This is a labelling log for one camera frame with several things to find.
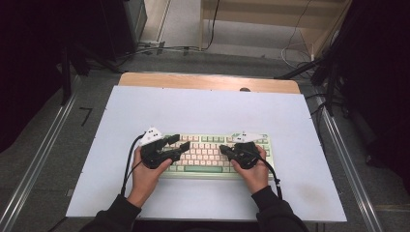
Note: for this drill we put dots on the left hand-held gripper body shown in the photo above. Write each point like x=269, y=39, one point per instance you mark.
x=153, y=156

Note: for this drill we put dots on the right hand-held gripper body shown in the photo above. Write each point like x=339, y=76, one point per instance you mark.
x=246, y=156

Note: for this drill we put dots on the green and pink keyboard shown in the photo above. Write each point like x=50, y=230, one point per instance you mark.
x=206, y=151

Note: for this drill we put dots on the person's right hand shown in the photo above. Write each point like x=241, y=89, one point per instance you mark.
x=256, y=179

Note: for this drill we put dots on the person's left hand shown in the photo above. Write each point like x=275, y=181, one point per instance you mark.
x=145, y=182

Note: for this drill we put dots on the white table cover board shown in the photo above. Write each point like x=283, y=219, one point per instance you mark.
x=206, y=109

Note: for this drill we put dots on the dark round table grommet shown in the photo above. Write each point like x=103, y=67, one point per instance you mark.
x=245, y=89

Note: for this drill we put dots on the black metal stand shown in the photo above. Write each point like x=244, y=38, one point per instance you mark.
x=330, y=93
x=66, y=80

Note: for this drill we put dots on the dark cabinet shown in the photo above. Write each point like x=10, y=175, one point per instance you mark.
x=129, y=25

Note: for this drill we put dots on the light wooden shelf unit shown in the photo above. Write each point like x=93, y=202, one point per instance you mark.
x=257, y=19

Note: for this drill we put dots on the black curtain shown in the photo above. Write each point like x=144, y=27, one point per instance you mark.
x=32, y=64
x=380, y=80

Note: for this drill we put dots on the metal floor rail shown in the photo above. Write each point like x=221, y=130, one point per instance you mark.
x=354, y=187
x=32, y=167

